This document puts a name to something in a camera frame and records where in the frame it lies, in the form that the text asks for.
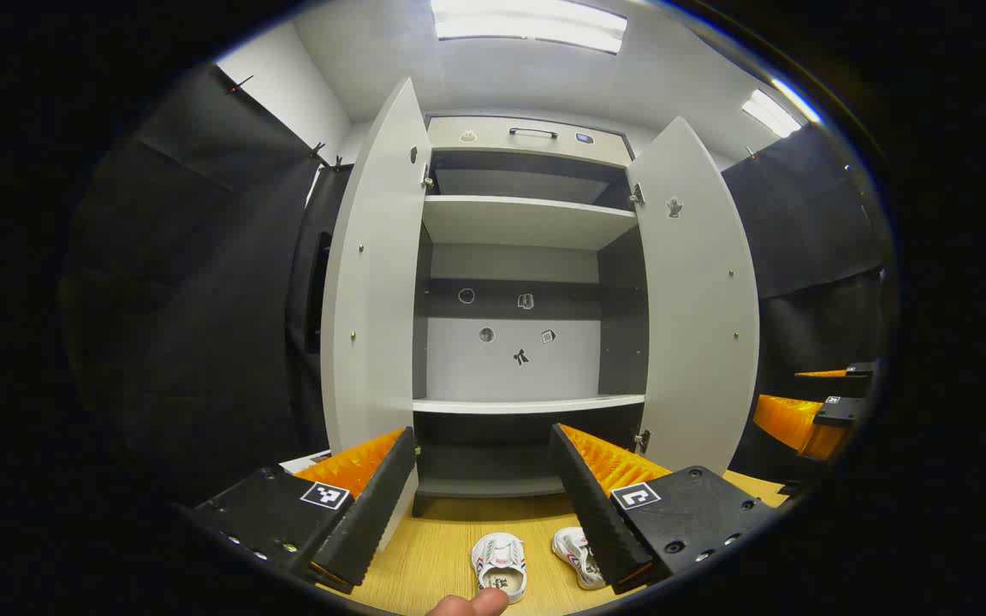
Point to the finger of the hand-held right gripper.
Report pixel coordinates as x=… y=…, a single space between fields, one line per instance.
x=801 y=423
x=861 y=369

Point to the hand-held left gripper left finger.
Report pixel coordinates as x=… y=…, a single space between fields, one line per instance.
x=373 y=513

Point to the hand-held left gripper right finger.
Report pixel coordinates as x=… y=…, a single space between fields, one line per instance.
x=600 y=522

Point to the white shoe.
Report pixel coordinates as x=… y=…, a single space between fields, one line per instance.
x=500 y=565
x=573 y=552

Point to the small ceiling light panel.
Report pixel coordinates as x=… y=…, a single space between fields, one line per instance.
x=771 y=111

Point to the grey shoe cabinet door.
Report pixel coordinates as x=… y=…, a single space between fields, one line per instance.
x=373 y=299
x=698 y=325

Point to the black backdrop cloth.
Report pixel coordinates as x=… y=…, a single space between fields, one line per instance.
x=202 y=299

